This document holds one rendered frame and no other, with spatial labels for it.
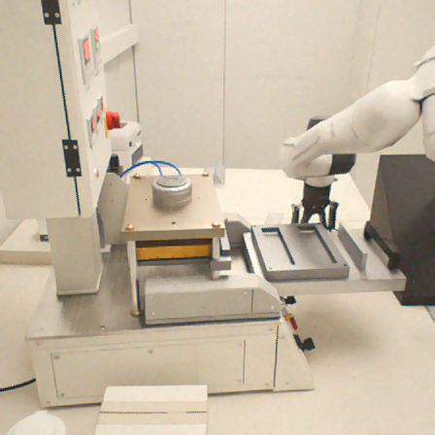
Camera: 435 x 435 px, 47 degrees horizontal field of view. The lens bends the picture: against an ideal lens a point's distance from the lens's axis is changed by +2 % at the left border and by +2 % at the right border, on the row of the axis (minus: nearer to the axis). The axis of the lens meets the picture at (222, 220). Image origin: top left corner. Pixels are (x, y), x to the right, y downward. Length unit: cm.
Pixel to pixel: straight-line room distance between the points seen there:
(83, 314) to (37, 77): 44
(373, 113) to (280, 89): 256
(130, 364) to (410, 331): 67
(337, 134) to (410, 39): 214
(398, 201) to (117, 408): 91
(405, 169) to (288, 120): 212
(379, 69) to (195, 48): 116
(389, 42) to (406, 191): 176
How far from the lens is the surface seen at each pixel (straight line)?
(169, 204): 95
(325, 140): 107
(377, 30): 311
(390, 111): 95
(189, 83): 349
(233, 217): 116
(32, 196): 84
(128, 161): 201
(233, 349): 98
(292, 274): 99
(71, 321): 98
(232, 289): 91
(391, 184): 146
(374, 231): 114
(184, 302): 91
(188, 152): 362
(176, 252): 93
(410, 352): 124
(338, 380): 112
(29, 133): 80
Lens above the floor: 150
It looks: 26 degrees down
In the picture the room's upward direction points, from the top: 1 degrees clockwise
